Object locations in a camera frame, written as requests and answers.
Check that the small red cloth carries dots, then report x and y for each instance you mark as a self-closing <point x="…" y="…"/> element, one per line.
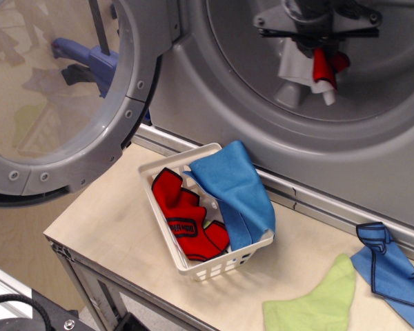
<point x="325" y="67"/>

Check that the white plastic laundry basket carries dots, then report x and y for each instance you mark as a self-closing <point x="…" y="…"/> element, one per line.
<point x="197" y="270"/>

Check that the grey cloth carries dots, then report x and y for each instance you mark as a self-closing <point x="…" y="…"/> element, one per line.
<point x="298" y="68"/>

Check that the red shirt with black trim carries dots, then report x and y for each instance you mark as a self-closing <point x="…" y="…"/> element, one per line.
<point x="185" y="217"/>

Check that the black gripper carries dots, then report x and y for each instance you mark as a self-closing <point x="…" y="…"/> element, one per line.
<point x="318" y="24"/>

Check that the grey toy washing machine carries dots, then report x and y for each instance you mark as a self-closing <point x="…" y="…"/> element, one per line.
<point x="220" y="82"/>

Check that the light green cloth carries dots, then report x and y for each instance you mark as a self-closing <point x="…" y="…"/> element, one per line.
<point x="326" y="307"/>

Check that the blue shirt with black outline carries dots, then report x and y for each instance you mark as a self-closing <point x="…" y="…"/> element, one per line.
<point x="387" y="270"/>

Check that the plain blue cloth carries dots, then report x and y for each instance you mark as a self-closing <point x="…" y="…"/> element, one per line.
<point x="230" y="178"/>

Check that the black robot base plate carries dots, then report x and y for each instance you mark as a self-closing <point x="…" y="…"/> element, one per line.
<point x="41" y="317"/>

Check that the aluminium table frame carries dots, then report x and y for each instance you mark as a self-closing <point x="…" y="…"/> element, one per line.
<point x="102" y="245"/>

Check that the grey round machine door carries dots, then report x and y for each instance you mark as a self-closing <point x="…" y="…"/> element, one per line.
<point x="76" y="80"/>

